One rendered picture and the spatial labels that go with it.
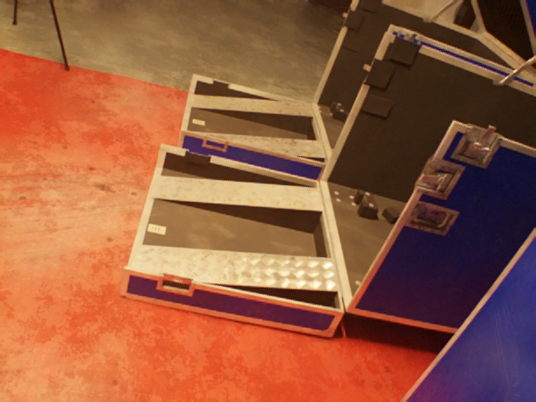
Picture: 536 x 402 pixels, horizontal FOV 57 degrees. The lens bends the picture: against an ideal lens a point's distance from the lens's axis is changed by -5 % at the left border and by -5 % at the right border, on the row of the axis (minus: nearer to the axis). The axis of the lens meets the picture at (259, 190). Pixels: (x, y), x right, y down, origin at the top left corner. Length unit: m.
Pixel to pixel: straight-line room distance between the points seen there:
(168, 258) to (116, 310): 0.31
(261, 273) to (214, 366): 0.42
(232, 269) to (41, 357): 0.75
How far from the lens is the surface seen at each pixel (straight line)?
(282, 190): 2.43
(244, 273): 1.96
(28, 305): 1.83
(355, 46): 3.35
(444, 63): 2.43
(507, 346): 1.25
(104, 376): 1.68
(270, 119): 3.24
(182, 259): 2.00
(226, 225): 2.29
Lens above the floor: 1.38
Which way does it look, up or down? 32 degrees down
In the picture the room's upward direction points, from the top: 21 degrees clockwise
